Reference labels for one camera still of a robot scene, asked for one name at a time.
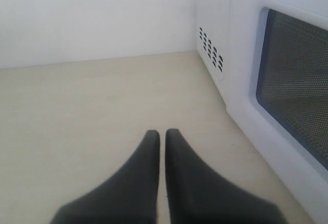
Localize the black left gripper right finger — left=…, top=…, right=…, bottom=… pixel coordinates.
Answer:
left=165, top=129, right=283, bottom=223

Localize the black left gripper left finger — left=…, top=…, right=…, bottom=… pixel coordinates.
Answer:
left=51, top=130, right=160, bottom=223

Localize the white microwave door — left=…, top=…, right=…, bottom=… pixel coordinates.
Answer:
left=225, top=0, right=328, bottom=224

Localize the white Midea microwave oven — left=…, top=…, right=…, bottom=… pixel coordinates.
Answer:
left=195, top=0, right=328, bottom=224

